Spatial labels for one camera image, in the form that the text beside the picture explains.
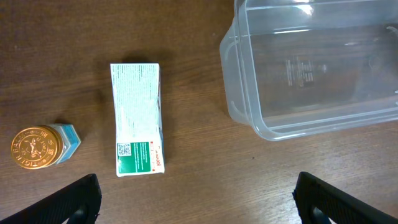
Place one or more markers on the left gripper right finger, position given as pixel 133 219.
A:
pixel 320 202

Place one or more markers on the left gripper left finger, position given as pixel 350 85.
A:
pixel 78 202

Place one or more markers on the clear plastic container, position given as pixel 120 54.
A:
pixel 298 68

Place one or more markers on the gold lid balm jar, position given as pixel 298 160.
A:
pixel 45 145

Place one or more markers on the white green medicine box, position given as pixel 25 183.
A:
pixel 137 109

